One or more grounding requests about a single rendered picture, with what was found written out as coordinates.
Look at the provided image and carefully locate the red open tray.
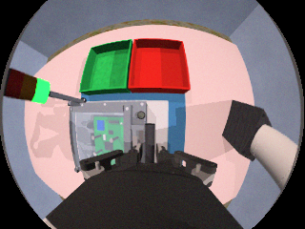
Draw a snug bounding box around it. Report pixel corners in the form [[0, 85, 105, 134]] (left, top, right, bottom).
[[129, 38, 191, 94]]

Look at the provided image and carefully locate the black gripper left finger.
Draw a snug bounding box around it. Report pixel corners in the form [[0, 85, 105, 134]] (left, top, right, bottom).
[[79, 143, 142, 180]]

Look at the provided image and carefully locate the green box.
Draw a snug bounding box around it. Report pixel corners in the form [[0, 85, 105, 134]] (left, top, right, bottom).
[[79, 39, 133, 95]]

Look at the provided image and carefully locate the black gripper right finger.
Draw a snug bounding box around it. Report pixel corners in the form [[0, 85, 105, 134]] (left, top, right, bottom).
[[156, 143, 217, 187]]

